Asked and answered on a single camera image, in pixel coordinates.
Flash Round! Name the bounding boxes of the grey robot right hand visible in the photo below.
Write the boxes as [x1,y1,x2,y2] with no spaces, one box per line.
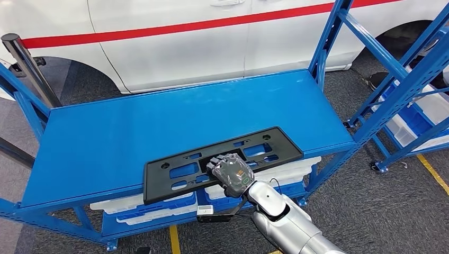
[206,152,256,199]

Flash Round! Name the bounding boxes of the black plastic plate bracket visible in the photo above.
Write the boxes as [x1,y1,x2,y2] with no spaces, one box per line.
[142,126,304,206]

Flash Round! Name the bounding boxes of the blue metal shelf rack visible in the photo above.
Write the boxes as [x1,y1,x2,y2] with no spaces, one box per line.
[0,0,364,252]

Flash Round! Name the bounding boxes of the blue shelf rack on casters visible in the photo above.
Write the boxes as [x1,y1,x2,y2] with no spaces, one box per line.
[336,0,449,174]

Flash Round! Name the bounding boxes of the blue plastic storage bin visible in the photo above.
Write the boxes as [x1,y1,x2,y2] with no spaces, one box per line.
[196,182,306,211]
[115,193,197,222]
[380,82,437,138]

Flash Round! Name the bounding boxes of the white car red stripe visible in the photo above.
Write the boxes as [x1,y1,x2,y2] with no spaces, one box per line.
[0,0,449,102]

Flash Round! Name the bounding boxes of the dark grey metal bar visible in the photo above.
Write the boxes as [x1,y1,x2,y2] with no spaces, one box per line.
[0,137,37,170]

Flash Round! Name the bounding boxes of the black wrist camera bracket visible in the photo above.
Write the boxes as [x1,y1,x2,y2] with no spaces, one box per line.
[196,196,253,224]

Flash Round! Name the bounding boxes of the chrome stanchion post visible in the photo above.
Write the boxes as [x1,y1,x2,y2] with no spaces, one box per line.
[1,33,63,108]

